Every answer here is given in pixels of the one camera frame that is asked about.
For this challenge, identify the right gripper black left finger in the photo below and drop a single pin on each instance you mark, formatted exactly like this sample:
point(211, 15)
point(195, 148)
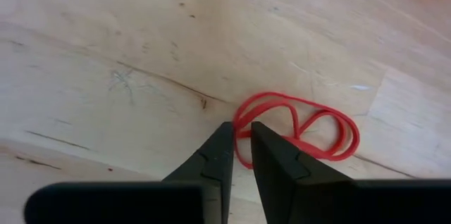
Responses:
point(197, 199)

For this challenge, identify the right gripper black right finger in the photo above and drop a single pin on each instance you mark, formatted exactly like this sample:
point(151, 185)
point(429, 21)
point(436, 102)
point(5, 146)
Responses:
point(299, 196)

